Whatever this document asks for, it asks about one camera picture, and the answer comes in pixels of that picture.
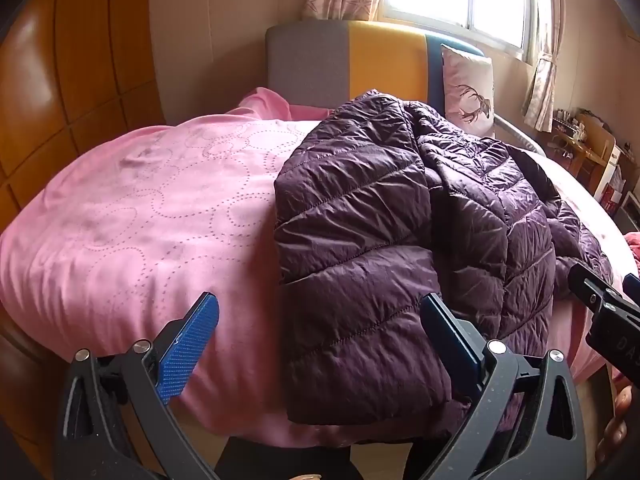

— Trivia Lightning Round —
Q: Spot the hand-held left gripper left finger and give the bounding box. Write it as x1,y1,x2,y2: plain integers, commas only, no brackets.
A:
55,291,223,480

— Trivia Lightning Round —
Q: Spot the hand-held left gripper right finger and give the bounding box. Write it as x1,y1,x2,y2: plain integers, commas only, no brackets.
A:
419,292,589,480

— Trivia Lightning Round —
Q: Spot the purple puffer jacket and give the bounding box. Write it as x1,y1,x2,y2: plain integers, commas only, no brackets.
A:
272,89,616,426

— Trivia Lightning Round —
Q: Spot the person's right hand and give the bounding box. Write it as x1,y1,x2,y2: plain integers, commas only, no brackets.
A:
602,387,637,461

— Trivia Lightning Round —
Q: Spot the red bag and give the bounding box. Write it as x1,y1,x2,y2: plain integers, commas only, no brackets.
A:
600,182,626,213

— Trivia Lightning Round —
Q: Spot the white cabinet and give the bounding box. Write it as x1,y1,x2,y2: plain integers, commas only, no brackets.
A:
594,144,625,201

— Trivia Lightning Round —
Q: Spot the wooden desk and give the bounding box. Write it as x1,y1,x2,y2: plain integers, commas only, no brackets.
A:
552,107,618,196

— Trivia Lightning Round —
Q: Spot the pink round bed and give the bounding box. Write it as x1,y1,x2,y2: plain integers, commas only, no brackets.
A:
0,87,636,450

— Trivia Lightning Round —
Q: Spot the white deer print pillow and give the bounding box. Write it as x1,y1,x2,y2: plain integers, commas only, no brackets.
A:
440,44,497,138

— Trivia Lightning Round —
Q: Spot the grey yellow blue headboard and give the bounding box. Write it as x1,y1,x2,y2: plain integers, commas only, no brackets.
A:
265,20,486,117

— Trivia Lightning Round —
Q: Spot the brown wooden wardrobe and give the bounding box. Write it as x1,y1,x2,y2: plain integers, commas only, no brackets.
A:
0,0,168,271

